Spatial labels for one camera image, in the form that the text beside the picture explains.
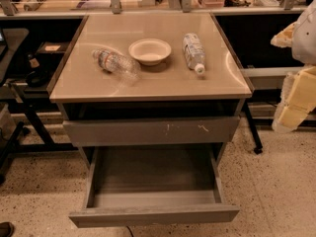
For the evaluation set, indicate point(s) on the grey drawer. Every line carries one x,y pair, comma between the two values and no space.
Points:
150,131
151,185

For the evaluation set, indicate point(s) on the dark shoe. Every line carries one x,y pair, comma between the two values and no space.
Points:
6,229

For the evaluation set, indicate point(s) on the clear crumpled plastic bottle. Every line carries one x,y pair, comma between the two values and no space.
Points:
125,68

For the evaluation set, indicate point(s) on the black office chair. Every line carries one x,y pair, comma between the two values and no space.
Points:
11,39

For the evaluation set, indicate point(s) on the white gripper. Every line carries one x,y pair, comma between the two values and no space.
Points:
306,39

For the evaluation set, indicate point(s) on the black box with label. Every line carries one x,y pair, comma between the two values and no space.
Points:
53,47

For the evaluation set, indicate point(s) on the white labelled plastic bottle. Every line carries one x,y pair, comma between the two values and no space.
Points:
194,53

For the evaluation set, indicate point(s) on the long lab bench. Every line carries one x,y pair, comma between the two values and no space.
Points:
158,4

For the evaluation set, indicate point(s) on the grey drawer cabinet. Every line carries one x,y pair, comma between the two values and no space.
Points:
169,90

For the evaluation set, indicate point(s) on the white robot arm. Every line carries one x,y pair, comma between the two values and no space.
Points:
303,46

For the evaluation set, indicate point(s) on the grey top drawer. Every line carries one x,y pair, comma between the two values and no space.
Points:
150,131

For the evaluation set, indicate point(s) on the white paper bowl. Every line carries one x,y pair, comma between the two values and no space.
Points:
149,52

